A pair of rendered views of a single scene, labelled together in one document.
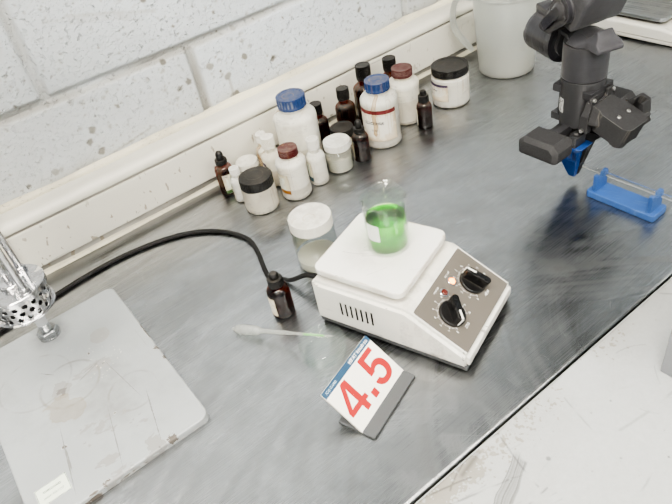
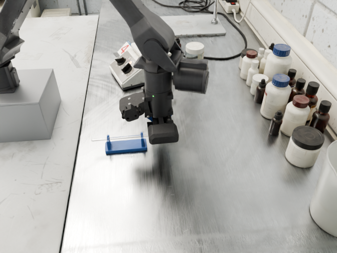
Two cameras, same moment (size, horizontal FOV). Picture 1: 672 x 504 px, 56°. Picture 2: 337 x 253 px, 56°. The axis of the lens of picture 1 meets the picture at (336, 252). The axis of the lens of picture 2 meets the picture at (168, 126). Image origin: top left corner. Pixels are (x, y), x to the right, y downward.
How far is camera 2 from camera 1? 1.31 m
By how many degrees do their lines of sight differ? 80
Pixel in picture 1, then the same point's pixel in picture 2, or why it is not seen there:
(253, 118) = (295, 53)
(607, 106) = (138, 96)
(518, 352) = (103, 82)
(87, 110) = not seen: outside the picture
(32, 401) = (189, 19)
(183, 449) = not seen: hidden behind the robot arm
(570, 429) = (72, 77)
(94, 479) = not seen: hidden behind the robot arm
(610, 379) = (72, 90)
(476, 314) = (118, 69)
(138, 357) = (186, 31)
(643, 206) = (114, 144)
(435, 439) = (101, 60)
